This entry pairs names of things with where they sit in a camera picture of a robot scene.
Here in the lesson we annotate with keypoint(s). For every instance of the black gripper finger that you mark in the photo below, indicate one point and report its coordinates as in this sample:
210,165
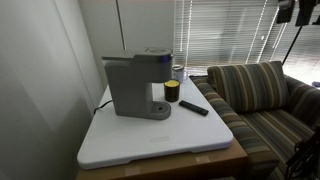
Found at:
285,10
305,11

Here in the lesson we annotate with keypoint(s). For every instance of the grey coffee maker lid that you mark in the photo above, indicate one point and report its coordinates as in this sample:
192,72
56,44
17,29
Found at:
155,55

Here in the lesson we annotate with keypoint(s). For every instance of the grey coffee maker body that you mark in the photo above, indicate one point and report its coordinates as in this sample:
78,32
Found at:
130,90

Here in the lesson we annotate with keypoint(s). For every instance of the striped sofa cushion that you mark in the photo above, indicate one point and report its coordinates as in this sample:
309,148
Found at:
250,86

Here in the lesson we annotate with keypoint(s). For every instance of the striped sofa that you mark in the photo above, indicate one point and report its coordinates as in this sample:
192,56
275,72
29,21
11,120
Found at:
266,130

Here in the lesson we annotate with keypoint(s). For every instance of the white mug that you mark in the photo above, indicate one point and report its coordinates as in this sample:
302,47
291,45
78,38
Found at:
179,72

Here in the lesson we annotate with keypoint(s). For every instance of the black remote control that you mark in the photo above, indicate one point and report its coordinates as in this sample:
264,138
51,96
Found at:
194,108

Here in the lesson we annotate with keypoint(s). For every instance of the dark candle jar yellow wax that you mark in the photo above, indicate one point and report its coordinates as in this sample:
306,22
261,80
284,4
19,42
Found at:
172,91

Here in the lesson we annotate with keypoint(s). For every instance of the white table board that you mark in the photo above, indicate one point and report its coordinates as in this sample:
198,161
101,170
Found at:
156,136

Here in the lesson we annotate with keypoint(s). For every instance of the brown cardboard box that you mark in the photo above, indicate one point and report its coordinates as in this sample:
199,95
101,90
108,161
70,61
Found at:
186,163

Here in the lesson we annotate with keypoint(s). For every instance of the black metal frame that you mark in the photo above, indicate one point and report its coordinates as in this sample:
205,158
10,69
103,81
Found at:
305,156

